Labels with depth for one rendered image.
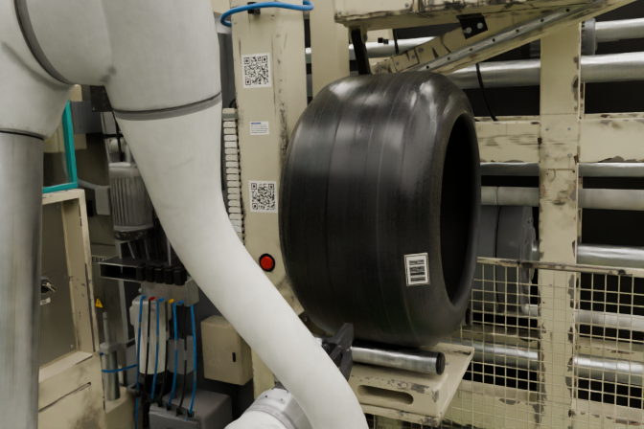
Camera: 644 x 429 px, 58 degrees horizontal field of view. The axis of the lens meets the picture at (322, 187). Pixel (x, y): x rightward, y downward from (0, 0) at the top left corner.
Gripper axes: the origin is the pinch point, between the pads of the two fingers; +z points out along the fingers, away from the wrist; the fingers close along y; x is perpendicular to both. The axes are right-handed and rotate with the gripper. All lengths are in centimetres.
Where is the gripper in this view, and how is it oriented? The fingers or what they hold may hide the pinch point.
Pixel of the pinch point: (342, 340)
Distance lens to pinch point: 103.5
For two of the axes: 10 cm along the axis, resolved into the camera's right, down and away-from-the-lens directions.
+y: -9.0, -0.3, 4.3
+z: 4.2, -2.8, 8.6
